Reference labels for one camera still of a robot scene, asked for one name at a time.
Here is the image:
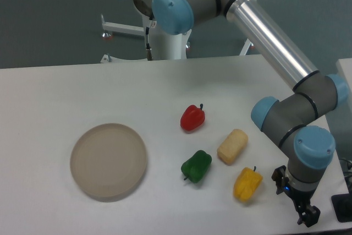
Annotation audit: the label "green bell pepper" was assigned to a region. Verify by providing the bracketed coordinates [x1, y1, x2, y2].
[181, 150, 212, 184]

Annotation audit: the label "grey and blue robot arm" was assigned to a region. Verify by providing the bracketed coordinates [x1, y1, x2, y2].
[133, 0, 349, 227]

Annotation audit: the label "black cable on pedestal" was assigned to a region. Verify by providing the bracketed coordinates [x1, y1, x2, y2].
[144, 12, 156, 61]

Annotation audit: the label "beige round plate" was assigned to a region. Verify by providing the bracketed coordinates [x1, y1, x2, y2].
[70, 123, 148, 203]

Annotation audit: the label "beige bread loaf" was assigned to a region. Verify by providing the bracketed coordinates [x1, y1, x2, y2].
[217, 129, 249, 165]

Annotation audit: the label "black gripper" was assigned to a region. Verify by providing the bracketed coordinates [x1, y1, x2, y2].
[271, 165, 321, 227]

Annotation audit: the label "white side table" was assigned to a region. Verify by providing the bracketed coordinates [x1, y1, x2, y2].
[336, 58, 352, 90]

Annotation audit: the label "yellow bell pepper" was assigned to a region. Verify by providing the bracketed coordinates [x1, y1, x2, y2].
[233, 167, 263, 203]

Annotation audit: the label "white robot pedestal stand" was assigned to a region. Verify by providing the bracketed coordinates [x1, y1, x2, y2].
[99, 0, 255, 63]

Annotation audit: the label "black cables at right edge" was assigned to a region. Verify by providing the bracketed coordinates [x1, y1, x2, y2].
[339, 156, 352, 192]

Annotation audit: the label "red bell pepper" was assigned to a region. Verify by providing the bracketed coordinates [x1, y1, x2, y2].
[180, 103, 206, 132]

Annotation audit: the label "black box at table edge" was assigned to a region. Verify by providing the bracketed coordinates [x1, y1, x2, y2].
[331, 194, 351, 223]

